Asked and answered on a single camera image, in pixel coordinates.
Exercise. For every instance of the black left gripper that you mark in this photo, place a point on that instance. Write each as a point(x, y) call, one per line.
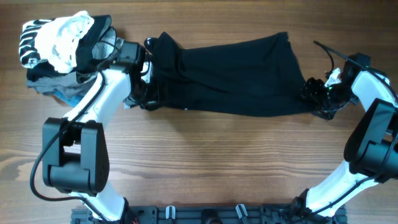
point(155, 96)

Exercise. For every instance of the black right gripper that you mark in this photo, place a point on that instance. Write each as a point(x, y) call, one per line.
point(312, 88)

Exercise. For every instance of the black t-shirt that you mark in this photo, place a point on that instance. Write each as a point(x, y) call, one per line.
point(254, 78)

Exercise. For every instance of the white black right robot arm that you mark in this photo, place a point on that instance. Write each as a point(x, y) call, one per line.
point(370, 154)

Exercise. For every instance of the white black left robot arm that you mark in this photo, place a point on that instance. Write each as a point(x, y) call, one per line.
point(74, 157)

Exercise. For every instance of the grey folded garment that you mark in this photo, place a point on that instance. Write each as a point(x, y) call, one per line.
point(45, 80)

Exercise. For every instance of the black folded garment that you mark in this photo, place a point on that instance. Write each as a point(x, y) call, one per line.
point(101, 25)

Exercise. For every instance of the white lace garment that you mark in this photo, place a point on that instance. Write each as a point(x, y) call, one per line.
point(57, 41)

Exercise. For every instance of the black white striped garment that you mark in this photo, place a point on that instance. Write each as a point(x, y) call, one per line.
point(29, 55)

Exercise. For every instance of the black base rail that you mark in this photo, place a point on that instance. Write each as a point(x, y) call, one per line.
point(264, 214)

